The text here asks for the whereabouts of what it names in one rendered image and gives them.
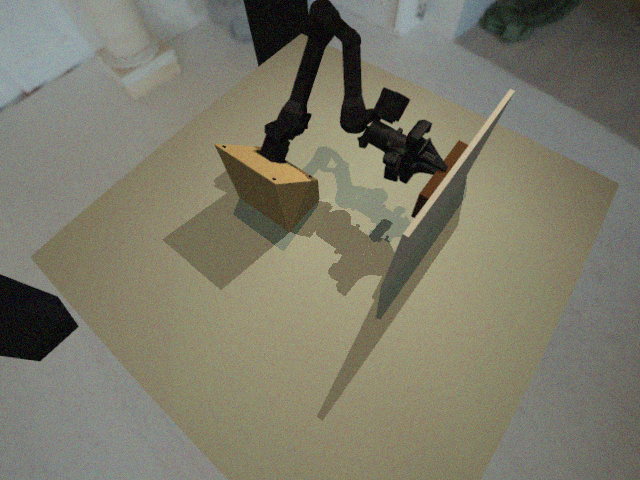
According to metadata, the brown picture frame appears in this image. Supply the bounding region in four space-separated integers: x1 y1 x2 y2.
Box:
412 140 468 218

